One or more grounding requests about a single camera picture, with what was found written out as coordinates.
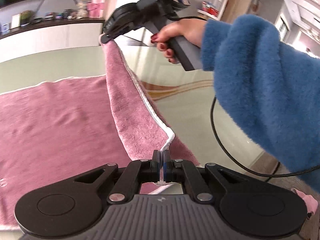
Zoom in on pink gift box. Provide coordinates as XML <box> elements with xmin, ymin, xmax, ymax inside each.
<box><xmin>87</xmin><ymin>0</ymin><xmax>105</xmax><ymax>18</ymax></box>

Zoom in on flower bouquet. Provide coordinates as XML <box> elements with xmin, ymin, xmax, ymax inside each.
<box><xmin>76</xmin><ymin>0</ymin><xmax>89</xmax><ymax>19</ymax></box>

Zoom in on white low sideboard cabinet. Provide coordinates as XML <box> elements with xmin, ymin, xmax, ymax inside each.
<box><xmin>1</xmin><ymin>20</ymin><xmax>103</xmax><ymax>62</ymax></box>

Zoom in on white photo frame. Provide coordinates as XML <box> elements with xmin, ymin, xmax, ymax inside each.
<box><xmin>10</xmin><ymin>14</ymin><xmax>21</xmax><ymax>29</ymax></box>

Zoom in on right hand red nails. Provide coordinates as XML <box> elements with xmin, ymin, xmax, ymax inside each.
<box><xmin>150</xmin><ymin>18</ymin><xmax>207</xmax><ymax>64</ymax></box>

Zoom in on pink terry towel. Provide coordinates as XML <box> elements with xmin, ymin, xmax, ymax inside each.
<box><xmin>1</xmin><ymin>41</ymin><xmax>197</xmax><ymax>230</ymax></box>

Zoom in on black cable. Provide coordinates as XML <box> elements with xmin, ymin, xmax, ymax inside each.
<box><xmin>164</xmin><ymin>16</ymin><xmax>320</xmax><ymax>178</ymax></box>

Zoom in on blue fuzzy sleeve forearm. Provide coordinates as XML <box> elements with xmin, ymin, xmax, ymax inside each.
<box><xmin>201</xmin><ymin>15</ymin><xmax>319</xmax><ymax>191</ymax></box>

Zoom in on white storage shelf rack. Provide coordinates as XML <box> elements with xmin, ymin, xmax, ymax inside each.
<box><xmin>197</xmin><ymin>1</ymin><xmax>219</xmax><ymax>21</ymax></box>

